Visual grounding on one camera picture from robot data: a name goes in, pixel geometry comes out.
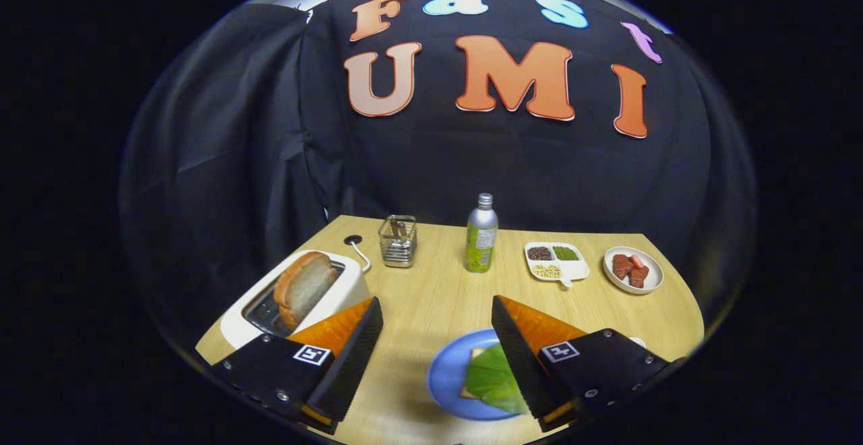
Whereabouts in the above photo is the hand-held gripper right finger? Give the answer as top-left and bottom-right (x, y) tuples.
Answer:
(492, 295), (675, 434)

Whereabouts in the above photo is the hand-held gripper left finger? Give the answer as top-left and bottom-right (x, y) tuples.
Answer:
(208, 297), (384, 436)

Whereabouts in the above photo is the green lettuce leaf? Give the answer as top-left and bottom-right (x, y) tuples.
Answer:
(464, 343), (530, 415)

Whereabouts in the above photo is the toasted bread slice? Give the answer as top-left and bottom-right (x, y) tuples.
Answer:
(272, 251), (340, 332)

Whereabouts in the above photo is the white sandwich bread slice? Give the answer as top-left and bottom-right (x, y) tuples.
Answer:
(460, 347), (486, 400)

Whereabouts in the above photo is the white toaster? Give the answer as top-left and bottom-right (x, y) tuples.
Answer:
(220, 250), (371, 351)

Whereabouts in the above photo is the blue plate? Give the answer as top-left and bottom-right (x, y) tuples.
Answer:
(427, 328), (523, 422)

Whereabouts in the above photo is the white divided dish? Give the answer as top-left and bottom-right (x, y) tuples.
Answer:
(524, 241), (591, 288)

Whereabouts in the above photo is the silver bottle with green label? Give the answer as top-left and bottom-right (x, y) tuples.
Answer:
(465, 193), (499, 274)

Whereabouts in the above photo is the round white plate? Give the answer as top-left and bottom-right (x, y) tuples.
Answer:
(603, 246), (665, 295)

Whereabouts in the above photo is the black backdrop cloth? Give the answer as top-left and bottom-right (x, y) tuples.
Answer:
(118, 0), (759, 365)

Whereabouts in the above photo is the metal wire utensil holder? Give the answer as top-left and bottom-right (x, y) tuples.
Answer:
(378, 215), (418, 268)

